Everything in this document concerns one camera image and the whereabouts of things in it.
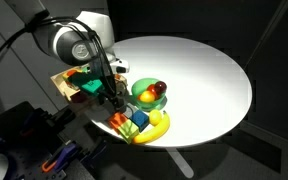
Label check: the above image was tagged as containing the yellow toy lemon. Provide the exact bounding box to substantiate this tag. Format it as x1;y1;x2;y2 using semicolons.
148;108;164;127

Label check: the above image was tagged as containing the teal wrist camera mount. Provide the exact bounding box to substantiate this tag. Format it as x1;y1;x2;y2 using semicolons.
67;71;106;98

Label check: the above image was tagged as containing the white table leg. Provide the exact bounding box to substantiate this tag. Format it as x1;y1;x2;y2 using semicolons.
165;146;195;179

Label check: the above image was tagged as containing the yellow toy fruit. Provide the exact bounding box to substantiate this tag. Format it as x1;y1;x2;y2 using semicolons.
139;90;156;104

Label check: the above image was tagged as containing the green translucent bowl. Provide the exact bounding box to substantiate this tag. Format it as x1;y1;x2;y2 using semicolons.
130;77;168;111

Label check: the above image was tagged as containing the orange toy block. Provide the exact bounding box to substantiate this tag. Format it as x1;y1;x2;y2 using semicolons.
107;111;129;135

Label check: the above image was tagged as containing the red toy tomato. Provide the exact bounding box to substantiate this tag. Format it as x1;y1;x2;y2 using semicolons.
146;83;159;99

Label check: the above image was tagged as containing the blue toy block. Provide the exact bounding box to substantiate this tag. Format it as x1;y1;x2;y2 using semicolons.
129;109;151;132

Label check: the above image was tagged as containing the yellow toy banana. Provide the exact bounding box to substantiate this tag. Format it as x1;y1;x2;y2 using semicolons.
131;111;171;145

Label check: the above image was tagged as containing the black clamp with orange handle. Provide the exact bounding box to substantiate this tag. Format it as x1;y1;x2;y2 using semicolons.
41;142;79;173

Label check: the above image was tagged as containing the metal breadboard plate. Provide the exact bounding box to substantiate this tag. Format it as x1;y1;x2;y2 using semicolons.
2;131;97;180

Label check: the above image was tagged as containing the dark purple toy plum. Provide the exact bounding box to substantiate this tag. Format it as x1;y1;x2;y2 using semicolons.
153;80;168;96

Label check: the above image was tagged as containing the wooden tray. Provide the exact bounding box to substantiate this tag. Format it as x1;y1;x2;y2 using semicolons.
49;66;129;115

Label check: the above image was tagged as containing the gray toy block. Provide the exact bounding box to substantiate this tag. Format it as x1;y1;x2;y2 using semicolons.
124;105;137;118

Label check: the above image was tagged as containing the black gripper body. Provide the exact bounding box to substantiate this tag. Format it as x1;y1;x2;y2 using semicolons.
98;77;129;104

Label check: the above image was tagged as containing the lime green toy block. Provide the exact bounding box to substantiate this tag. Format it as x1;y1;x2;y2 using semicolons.
118;120;141;145

